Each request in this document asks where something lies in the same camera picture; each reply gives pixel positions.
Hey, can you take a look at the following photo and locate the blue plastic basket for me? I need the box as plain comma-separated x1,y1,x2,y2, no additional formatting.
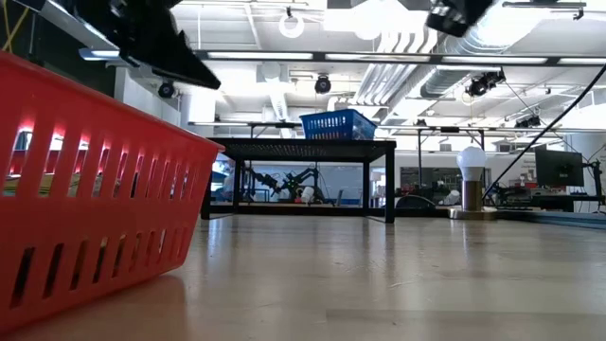
299,108,379,142

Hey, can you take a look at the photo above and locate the red plastic basket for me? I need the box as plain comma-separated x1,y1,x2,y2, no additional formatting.
0,49,226,332

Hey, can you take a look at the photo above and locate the black background desk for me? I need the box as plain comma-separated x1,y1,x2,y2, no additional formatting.
496,191,606,213

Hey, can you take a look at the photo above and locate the black mesh shelf riser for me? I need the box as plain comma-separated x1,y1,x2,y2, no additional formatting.
202,137,399,224

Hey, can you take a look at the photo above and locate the black overhead light bar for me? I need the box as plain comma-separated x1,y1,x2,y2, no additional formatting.
78,46,606,66

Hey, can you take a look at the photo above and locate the black hanging spotlight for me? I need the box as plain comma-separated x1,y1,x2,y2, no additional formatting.
466,69,507,99

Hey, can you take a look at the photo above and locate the black monitor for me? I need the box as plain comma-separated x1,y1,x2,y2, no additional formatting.
534,148,585,188

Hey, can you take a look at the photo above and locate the black curved strap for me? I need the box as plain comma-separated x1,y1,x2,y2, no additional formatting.
395,193,437,211

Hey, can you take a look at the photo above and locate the white ring light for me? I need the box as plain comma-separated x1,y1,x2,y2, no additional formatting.
277,8,306,40

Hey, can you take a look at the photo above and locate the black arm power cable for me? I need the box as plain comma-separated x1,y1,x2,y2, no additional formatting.
480,63,606,201

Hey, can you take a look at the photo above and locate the yellow hanging cable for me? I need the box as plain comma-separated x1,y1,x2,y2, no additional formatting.
1,0,30,54

